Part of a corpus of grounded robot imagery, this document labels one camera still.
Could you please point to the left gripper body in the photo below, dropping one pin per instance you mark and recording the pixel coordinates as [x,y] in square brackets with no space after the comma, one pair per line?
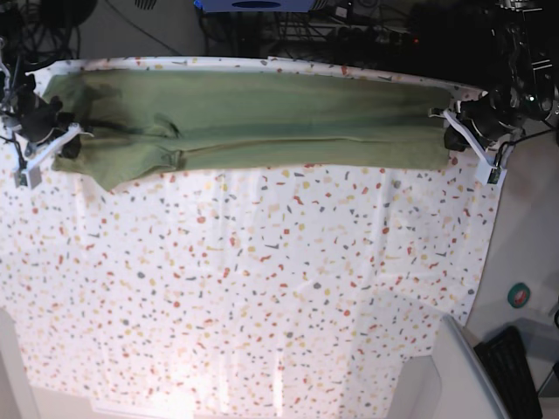
[498,115]

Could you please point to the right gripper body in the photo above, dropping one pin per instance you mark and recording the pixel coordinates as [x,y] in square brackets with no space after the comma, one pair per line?
[37,117]

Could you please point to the white plastic bin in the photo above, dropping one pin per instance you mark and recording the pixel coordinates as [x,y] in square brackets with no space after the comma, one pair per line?
[449,383]

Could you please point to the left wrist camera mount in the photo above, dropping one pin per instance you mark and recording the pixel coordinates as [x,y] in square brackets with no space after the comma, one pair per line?
[492,166]

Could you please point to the black keyboard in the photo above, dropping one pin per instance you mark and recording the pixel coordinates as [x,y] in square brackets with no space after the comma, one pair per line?
[504,359]

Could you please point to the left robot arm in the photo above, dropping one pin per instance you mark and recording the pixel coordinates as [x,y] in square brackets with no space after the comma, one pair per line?
[509,50]

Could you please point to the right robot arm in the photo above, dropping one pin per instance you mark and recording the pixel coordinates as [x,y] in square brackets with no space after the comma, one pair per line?
[15,81]

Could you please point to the green t-shirt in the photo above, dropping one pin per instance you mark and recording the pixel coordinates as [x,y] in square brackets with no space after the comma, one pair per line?
[158,122]

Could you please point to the terrazzo patterned tablecloth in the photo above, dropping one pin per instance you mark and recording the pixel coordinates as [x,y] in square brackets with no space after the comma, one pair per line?
[290,292]

